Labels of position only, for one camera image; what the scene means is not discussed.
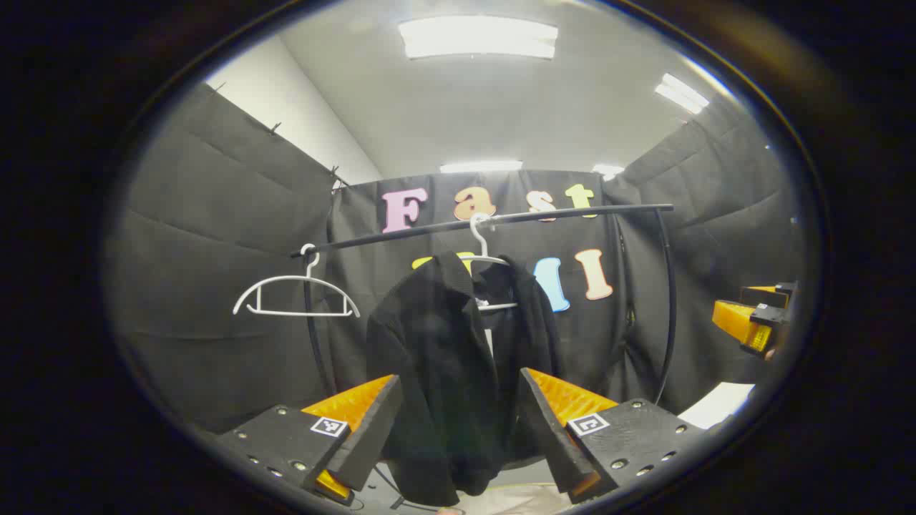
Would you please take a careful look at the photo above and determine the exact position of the black backdrop cloth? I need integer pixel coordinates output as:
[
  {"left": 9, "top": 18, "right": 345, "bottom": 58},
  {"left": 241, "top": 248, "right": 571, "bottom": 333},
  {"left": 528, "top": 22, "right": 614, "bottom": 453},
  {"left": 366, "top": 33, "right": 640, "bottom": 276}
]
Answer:
[{"left": 106, "top": 61, "right": 806, "bottom": 437}]

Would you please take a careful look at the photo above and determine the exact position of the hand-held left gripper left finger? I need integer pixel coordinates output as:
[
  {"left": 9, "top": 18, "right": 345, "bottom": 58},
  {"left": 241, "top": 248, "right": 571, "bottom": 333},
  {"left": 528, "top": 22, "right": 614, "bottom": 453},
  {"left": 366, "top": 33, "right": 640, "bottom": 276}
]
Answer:
[{"left": 215, "top": 373, "right": 404, "bottom": 507}]

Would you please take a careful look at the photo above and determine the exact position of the large ceiling light panel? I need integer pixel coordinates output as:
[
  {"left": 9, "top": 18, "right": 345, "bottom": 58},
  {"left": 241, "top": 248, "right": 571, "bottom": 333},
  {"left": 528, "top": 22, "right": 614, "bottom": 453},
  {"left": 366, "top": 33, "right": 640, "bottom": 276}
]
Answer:
[{"left": 398, "top": 16, "right": 559, "bottom": 60}]

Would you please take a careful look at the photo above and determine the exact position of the black jacket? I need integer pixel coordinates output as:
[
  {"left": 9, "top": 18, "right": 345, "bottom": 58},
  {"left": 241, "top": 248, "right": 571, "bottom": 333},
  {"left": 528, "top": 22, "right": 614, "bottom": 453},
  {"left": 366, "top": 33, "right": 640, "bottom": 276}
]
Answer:
[{"left": 365, "top": 250, "right": 566, "bottom": 507}]

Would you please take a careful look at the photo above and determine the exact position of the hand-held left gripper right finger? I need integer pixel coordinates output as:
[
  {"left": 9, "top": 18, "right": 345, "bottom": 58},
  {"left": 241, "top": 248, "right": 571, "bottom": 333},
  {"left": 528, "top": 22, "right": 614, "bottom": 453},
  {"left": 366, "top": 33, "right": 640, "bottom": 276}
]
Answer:
[{"left": 517, "top": 368, "right": 709, "bottom": 505}]

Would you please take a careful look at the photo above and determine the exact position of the white clothes hanger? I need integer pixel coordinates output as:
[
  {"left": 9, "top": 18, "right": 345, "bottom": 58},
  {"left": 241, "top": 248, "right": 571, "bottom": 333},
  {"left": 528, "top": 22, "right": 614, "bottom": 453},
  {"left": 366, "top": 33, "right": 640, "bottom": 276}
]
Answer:
[
  {"left": 233, "top": 243, "right": 361, "bottom": 318},
  {"left": 469, "top": 212, "right": 520, "bottom": 313}
]

